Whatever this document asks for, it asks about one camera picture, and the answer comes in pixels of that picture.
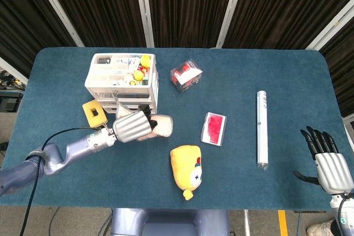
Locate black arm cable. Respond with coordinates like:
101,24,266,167
18,127,103,236

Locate beige shoe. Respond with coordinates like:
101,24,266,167
305,221,334,236

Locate yellow sponge block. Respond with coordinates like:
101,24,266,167
82,99,108,129

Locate yellow plush toy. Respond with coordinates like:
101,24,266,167
170,144,204,201

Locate red item in clear packet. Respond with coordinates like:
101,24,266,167
200,112,227,147

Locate light pink cloth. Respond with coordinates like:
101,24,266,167
111,92,174,142

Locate long white wrapped tube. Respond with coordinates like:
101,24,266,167
256,90,269,171

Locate blue table mat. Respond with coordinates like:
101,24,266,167
0,46,354,212

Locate white drawer organizer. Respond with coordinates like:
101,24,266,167
84,53,160,116

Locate clear box with red item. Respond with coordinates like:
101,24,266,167
169,58,204,95

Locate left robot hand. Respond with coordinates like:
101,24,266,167
112,104,158,144

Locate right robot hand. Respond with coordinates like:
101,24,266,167
293,126,354,195

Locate robot base torso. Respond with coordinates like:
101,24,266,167
110,208,231,236

